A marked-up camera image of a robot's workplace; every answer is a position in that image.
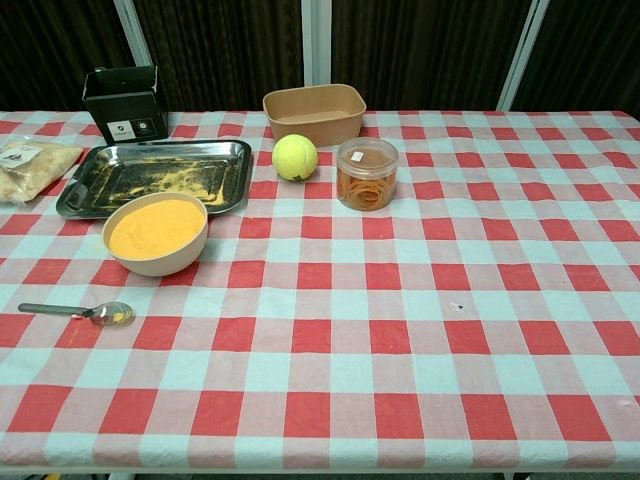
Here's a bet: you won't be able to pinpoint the metal spoon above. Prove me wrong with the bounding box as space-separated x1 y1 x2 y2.
18 301 135 328

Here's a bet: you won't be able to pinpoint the beige bowl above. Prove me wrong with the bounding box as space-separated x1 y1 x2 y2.
101 192 209 278

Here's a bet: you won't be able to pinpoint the orange rubber bands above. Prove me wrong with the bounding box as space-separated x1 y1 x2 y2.
338 172 395 210

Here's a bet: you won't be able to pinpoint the yellow tennis ball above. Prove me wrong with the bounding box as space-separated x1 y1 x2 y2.
271 133 319 182

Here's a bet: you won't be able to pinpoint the clear plastic jar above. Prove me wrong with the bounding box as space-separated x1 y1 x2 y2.
335 137 400 212

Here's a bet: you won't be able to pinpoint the red checked tablecloth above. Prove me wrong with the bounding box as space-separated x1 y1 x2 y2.
0 109 640 475

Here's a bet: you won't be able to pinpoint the brown paper container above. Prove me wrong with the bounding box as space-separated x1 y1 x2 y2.
262 83 368 149

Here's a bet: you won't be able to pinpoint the steel tray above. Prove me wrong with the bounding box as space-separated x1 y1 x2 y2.
55 139 254 220

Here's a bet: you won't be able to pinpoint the black cardboard box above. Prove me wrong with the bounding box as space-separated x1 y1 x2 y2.
82 65 170 147

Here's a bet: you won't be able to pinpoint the clear snack bag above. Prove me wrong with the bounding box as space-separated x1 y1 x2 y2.
0 135 84 206

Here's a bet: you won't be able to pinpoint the white partition post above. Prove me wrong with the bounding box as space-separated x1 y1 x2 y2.
496 0 550 113
113 0 152 70
301 0 333 88

